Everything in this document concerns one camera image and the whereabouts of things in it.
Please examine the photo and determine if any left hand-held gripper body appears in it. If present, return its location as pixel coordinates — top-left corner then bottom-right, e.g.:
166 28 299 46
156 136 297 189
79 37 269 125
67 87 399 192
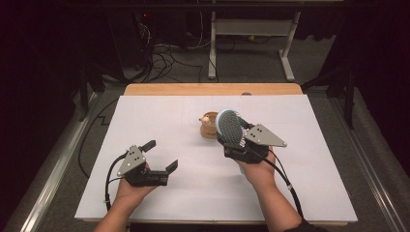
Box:
116 144 170 189

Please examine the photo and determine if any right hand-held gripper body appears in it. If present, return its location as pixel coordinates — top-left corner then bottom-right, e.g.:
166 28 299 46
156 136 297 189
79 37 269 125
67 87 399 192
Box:
223 124 288 164

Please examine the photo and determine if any light blue hairbrush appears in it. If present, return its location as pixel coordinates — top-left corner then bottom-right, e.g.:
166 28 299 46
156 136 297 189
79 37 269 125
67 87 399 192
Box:
215 108 249 149

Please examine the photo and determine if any wooden cup with small figure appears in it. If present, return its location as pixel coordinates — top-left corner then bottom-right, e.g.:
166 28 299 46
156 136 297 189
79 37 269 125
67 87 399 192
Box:
198 111 224 140

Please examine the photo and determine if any person's left hand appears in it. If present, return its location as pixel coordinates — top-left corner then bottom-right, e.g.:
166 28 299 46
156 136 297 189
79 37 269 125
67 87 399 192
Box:
114 162 159 208

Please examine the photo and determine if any person's right hand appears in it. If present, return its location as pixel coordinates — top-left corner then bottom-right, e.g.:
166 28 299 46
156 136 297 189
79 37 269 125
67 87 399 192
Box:
236 146 278 190

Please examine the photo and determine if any white table cover board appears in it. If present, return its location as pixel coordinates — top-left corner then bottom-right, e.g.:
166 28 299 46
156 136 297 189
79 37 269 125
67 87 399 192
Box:
74 94 359 223

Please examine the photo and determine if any wooden table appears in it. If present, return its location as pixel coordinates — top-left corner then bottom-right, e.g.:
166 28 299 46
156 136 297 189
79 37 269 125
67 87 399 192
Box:
81 82 350 227

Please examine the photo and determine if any black metal stand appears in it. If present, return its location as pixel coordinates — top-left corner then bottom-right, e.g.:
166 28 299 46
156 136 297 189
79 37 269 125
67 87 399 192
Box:
301 61 360 131
77 62 107 123

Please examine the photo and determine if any dark equipment with red light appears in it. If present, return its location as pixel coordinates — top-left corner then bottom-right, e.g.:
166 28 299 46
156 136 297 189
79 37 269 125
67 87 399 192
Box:
105 9 156 81

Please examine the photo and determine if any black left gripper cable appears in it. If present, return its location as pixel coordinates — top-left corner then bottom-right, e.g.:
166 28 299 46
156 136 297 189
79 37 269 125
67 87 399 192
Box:
103 150 131 212

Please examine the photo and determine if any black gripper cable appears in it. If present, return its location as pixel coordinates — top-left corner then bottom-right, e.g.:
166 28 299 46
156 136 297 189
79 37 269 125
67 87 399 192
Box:
103 150 131 212
249 146 306 220

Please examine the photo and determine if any black floor cable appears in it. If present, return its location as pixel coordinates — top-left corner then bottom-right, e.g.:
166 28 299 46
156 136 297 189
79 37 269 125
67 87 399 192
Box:
77 97 121 180

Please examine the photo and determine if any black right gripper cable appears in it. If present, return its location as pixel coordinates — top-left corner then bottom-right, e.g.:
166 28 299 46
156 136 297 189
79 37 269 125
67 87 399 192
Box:
249 146 306 220

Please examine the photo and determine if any aluminium floor rail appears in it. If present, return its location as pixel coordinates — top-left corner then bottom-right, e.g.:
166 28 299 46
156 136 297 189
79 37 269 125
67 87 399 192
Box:
328 96 410 232
18 92 100 232

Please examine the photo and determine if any tangle of black floor cables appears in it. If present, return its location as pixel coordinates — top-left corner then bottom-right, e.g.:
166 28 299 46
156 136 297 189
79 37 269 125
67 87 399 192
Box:
129 22 211 84

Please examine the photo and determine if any white metal desk frame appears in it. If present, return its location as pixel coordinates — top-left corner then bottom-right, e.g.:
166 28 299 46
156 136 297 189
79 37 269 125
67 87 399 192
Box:
207 10 303 83

